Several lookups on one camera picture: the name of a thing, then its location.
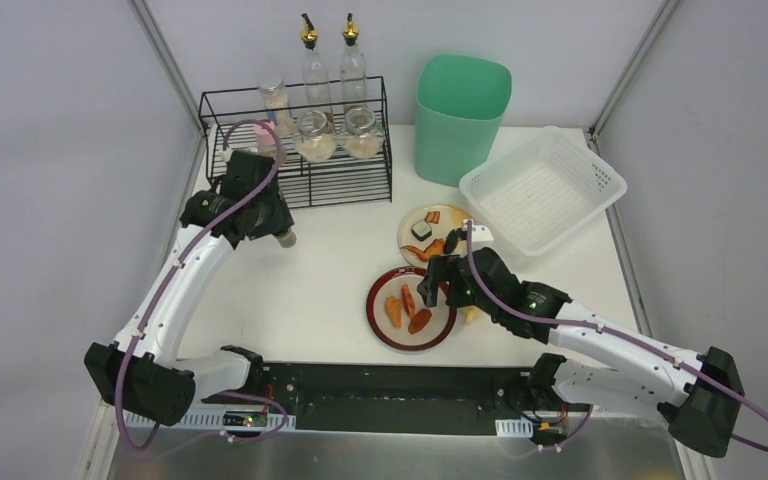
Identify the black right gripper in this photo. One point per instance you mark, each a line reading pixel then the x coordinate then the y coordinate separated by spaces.
pixel 439 273

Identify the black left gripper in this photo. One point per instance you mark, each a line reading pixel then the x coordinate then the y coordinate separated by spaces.
pixel 268 221

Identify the pink cap spice jar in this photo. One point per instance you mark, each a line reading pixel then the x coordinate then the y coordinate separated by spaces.
pixel 266 144

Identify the red food piece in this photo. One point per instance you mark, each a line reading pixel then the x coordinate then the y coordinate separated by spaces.
pixel 408 300

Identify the silver lid bead jar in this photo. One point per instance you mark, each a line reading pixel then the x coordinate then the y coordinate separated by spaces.
pixel 276 102

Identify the glass rice jar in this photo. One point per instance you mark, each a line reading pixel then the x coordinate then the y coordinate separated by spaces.
pixel 363 138
pixel 316 140

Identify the black cap spice jar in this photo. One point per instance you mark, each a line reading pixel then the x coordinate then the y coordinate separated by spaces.
pixel 286 239

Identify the glass oil bottle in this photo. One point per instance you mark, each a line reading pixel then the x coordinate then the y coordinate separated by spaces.
pixel 314 72
pixel 352 71

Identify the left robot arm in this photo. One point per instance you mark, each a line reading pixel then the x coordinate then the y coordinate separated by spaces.
pixel 139 371

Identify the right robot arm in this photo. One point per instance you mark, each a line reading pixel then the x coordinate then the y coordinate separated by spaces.
pixel 637 375

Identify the fried chicken wing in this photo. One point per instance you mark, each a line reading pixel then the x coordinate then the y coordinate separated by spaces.
pixel 436 247

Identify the black spiky sea cucumber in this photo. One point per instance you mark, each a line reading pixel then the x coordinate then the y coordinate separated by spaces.
pixel 452 241

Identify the sushi roll piece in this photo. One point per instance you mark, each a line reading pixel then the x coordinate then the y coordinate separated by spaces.
pixel 421 230

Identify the red rimmed plate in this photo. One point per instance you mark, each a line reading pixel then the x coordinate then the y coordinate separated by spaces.
pixel 439 328

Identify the yellow food piece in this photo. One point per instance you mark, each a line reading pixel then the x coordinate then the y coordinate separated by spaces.
pixel 470 314

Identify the brown fried piece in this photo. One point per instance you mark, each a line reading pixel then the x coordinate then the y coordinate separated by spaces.
pixel 419 321

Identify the small orange food piece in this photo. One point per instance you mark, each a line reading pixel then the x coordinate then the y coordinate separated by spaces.
pixel 432 217

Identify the cream floral plate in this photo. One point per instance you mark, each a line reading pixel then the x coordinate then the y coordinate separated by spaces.
pixel 452 217

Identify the orange fried nugget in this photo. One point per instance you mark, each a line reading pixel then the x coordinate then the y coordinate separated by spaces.
pixel 393 309

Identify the white plastic basket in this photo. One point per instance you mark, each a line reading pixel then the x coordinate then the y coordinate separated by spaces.
pixel 540 191

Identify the green trash bin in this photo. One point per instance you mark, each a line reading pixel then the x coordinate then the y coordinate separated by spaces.
pixel 460 104

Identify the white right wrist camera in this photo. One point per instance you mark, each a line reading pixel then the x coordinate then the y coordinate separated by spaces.
pixel 477 234

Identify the black wire rack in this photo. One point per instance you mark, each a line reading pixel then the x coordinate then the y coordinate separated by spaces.
pixel 339 180

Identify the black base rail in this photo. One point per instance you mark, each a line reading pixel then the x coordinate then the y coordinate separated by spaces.
pixel 403 399

